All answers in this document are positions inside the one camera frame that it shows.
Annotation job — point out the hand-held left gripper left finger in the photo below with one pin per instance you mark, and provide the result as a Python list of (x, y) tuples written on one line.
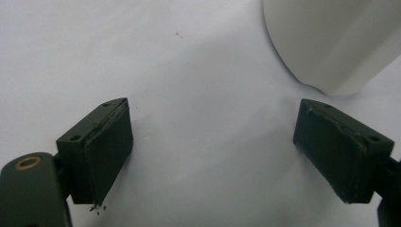
[(104, 151)]

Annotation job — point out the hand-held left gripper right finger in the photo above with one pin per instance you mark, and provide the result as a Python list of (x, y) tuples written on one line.
[(337, 151)]

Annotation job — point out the white bottle with blue pump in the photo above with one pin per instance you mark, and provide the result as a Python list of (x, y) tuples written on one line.
[(331, 41)]

